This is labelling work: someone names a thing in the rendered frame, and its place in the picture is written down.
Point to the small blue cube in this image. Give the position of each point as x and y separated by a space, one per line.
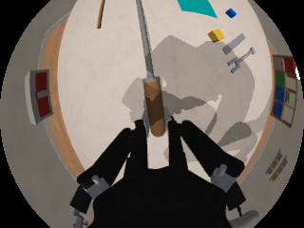
230 13

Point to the yellow block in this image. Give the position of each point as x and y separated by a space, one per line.
215 35

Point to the teal square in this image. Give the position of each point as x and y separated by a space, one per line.
198 6

